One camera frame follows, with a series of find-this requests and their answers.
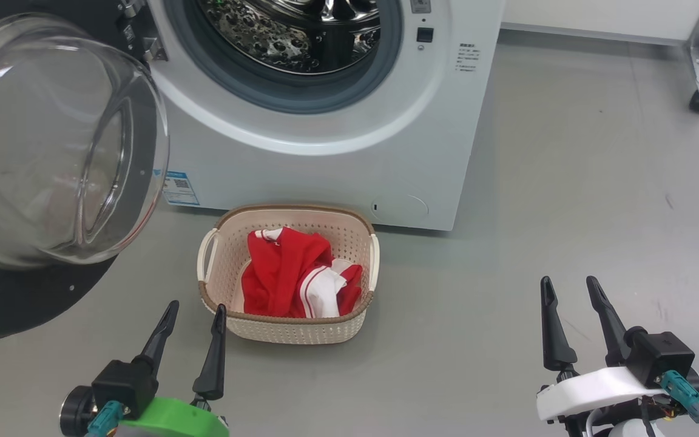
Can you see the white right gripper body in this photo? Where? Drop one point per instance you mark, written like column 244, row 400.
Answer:
column 592, row 388

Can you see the grey warning label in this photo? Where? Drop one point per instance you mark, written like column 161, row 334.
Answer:
column 420, row 5

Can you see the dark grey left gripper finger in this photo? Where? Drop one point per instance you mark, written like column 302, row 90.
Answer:
column 158, row 343
column 213, row 370

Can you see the cream perforated laundry basket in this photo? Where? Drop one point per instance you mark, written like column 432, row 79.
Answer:
column 289, row 331

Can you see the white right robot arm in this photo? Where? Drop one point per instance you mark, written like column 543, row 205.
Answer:
column 634, row 430

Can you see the white front-load washing machine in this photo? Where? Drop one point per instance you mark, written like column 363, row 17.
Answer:
column 355, row 170

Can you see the red white striped garment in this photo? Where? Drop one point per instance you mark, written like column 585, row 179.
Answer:
column 352, row 291

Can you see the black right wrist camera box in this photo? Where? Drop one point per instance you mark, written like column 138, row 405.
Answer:
column 665, row 359

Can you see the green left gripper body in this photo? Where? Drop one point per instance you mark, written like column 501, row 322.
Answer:
column 173, row 419

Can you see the blue energy label sticker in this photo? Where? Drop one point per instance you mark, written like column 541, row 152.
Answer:
column 178, row 188

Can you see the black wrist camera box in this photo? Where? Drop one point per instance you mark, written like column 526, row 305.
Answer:
column 125, row 385
column 665, row 359

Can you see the red garment with white panel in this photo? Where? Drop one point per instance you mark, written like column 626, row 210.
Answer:
column 276, row 273

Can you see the white partition panel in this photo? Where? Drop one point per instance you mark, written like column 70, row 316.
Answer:
column 598, row 18

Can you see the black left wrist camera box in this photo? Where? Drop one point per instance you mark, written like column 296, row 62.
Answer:
column 125, row 385

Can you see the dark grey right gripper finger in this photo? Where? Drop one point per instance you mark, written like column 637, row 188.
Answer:
column 557, row 343
column 613, row 337

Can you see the washing machine glass door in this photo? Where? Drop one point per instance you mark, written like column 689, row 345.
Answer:
column 22, row 291

